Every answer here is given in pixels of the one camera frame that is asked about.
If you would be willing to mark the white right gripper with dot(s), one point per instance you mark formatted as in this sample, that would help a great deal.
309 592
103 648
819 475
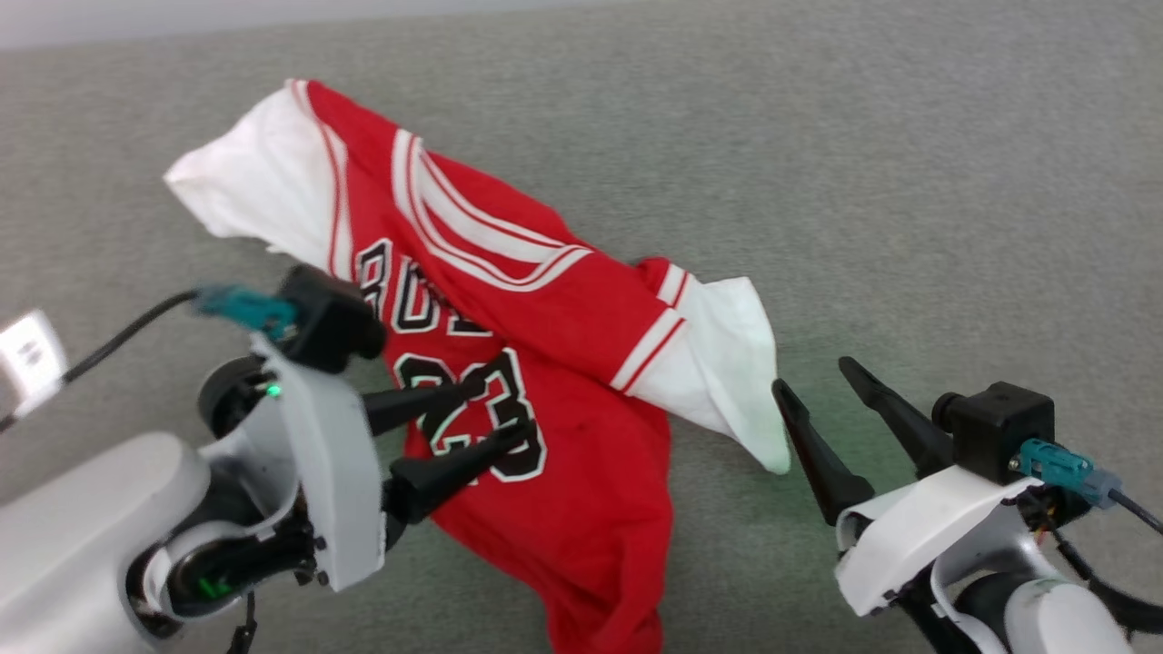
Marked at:
899 536

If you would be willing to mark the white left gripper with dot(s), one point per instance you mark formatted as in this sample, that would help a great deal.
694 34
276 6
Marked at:
336 472

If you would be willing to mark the red and white basketball jersey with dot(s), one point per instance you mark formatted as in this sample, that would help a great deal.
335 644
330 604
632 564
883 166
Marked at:
563 318

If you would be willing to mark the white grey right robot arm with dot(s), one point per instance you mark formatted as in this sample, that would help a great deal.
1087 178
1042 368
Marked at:
1054 618

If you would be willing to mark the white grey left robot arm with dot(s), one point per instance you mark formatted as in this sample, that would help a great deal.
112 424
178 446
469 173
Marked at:
82 536

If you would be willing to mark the white power socket block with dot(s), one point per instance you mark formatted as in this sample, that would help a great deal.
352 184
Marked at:
32 359

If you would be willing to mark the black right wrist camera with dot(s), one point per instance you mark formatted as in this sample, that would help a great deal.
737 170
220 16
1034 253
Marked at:
999 427

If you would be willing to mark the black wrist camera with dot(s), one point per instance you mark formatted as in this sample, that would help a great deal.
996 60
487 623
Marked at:
332 318
999 427

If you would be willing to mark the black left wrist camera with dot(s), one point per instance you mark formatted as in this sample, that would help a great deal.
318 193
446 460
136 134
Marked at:
332 318

